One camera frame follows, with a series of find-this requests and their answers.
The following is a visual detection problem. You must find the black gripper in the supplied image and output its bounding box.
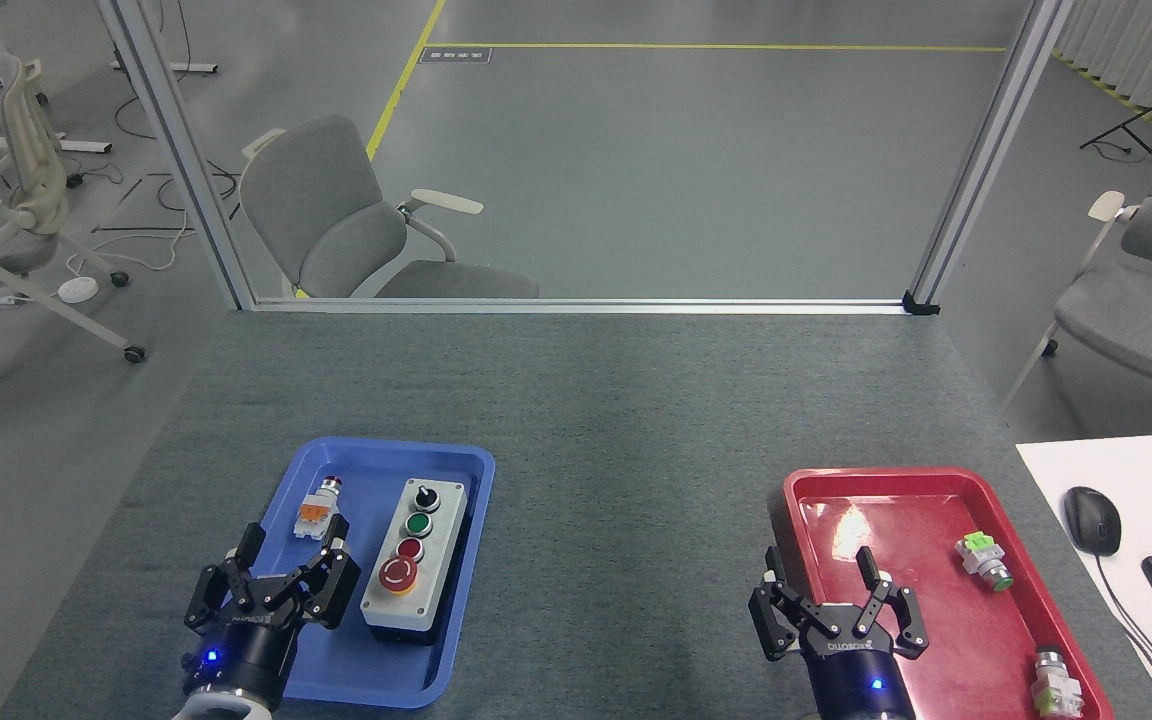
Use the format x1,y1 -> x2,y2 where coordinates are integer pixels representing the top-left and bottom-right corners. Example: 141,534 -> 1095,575
181,514 -> 363,705
748,545 -> 931,720

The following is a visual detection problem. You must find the grey control box with buttons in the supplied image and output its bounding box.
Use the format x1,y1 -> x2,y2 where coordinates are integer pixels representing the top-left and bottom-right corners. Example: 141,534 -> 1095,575
360,477 -> 470,647

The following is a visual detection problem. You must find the red push button orange block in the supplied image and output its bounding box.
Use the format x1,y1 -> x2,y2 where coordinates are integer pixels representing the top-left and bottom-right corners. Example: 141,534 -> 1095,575
293,475 -> 350,542

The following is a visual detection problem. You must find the green push button green block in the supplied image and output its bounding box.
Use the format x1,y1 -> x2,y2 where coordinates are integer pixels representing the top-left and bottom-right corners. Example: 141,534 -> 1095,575
954,530 -> 1016,594

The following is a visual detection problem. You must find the silver push button white block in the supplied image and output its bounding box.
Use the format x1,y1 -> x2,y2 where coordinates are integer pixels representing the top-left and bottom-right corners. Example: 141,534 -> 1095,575
1029,647 -> 1084,718

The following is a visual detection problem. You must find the red plastic tray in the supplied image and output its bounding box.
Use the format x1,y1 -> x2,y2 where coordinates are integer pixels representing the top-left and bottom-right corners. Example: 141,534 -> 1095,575
782,467 -> 1116,720

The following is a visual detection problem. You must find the blue plastic tray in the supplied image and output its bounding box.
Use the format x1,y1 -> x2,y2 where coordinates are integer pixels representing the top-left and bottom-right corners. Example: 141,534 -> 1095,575
236,436 -> 497,710

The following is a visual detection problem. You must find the black computer mouse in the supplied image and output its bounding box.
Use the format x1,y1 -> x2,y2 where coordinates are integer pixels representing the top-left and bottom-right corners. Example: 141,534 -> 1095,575
1063,485 -> 1124,558

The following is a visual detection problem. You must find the grey chair with white armrests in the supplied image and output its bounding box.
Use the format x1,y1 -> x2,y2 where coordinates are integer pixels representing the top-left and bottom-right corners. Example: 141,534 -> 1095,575
238,113 -> 541,300

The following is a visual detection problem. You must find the white mesh office chair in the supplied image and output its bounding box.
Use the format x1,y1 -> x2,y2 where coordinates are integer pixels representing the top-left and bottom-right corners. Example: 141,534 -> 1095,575
0,55 -> 148,416

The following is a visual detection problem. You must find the white desk foot bar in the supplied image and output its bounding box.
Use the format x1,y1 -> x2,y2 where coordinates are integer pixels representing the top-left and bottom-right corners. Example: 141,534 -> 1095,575
110,59 -> 220,77
0,134 -> 114,157

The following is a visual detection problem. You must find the white pleated curtain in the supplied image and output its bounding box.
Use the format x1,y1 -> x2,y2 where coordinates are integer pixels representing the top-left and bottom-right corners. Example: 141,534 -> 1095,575
1050,0 -> 1152,137

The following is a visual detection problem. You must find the black mouse cable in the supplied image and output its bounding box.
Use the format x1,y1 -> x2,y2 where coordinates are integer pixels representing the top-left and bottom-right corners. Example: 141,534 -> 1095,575
1094,553 -> 1152,720

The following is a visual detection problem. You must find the black floor cable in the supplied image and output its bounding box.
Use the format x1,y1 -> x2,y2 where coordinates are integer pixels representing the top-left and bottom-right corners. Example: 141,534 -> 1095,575
91,170 -> 243,236

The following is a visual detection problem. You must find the silver aluminium rail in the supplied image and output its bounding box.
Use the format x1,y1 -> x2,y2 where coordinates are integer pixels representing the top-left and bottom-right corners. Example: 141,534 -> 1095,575
250,296 -> 913,317

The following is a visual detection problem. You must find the grey chair with white frame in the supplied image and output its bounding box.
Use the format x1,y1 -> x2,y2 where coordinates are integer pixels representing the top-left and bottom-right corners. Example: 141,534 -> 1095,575
998,134 -> 1152,432

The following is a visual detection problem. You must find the silver aluminium post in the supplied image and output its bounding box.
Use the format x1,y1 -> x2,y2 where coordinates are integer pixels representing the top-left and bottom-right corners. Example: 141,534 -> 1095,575
96,0 -> 260,312
905,0 -> 1075,307

